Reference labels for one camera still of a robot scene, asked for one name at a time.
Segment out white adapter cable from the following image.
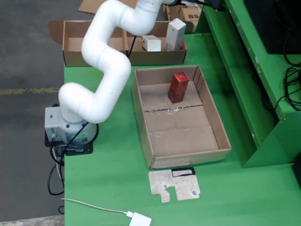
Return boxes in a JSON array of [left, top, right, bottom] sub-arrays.
[[60, 197, 132, 216]]

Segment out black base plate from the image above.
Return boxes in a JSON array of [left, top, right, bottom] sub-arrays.
[[44, 130, 94, 156]]

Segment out white adapter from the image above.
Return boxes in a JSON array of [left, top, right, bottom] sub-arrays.
[[127, 211, 152, 226]]

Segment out thin white cable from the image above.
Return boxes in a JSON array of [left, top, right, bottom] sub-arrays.
[[52, 148, 65, 186]]

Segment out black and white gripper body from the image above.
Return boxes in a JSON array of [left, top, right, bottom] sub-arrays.
[[175, 0, 203, 7]]

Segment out white black printed carton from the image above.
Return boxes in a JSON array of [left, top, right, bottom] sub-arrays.
[[141, 35, 162, 52]]

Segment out red carton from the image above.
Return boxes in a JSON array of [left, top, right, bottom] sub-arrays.
[[167, 72, 190, 104]]

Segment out flattened printed cardboard piece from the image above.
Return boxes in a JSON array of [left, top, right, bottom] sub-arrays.
[[148, 167, 202, 203]]

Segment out cardboard carton BS print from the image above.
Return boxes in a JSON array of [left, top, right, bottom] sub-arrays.
[[180, 6, 201, 27]]

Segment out divided cardboard box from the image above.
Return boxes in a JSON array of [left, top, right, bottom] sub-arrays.
[[48, 20, 194, 67]]

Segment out open cardboard tray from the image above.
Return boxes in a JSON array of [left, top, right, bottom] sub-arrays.
[[131, 65, 232, 170]]

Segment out grey robot base box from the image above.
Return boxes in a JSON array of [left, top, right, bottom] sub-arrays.
[[44, 106, 69, 143]]

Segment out strapped cardboard carton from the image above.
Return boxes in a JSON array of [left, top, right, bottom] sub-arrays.
[[163, 3, 186, 21]]

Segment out white d'Alba carton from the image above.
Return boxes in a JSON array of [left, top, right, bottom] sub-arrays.
[[164, 18, 187, 52]]

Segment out black cable tangle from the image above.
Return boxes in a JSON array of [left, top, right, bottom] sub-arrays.
[[272, 30, 301, 125]]

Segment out green metal shelf unit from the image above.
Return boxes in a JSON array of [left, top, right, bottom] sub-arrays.
[[195, 0, 301, 168]]

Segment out black power cables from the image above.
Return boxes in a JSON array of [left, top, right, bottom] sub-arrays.
[[48, 150, 65, 215]]

